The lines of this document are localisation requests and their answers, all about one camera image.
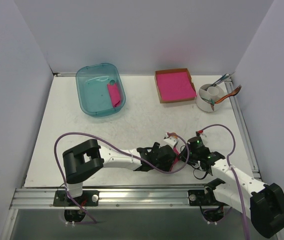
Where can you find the white utensil holder cup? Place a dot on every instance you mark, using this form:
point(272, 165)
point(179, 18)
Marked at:
point(207, 97)

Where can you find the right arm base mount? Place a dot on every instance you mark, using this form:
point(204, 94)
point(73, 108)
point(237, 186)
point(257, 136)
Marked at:
point(212, 211)

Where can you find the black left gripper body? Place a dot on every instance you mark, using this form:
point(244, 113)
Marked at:
point(169, 155)

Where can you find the brown cardboard napkin tray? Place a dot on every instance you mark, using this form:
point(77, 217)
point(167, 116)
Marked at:
point(174, 86)

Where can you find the teal transparent plastic bin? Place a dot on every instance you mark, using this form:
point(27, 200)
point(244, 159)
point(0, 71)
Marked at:
point(92, 89)

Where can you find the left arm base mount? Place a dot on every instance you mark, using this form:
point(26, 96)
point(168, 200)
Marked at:
point(73, 214)

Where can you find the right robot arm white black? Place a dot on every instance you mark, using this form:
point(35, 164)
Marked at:
point(263, 204)

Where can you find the aluminium front rail frame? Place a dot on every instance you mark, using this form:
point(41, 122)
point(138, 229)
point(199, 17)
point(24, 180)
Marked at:
point(127, 213)

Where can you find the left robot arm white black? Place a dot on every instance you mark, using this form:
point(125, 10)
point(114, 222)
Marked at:
point(85, 159)

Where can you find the rolled pink napkin in bin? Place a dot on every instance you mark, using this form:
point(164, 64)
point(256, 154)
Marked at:
point(114, 95)

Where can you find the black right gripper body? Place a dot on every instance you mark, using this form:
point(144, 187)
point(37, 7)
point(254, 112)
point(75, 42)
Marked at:
point(185, 155)

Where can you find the pink napkin stack in tray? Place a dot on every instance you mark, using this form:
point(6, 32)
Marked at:
point(175, 86)

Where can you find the aluminium right side rail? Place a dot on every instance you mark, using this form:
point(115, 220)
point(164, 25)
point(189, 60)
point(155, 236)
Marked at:
point(245, 137)

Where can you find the pink paper napkin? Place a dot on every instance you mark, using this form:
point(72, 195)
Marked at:
point(176, 160)

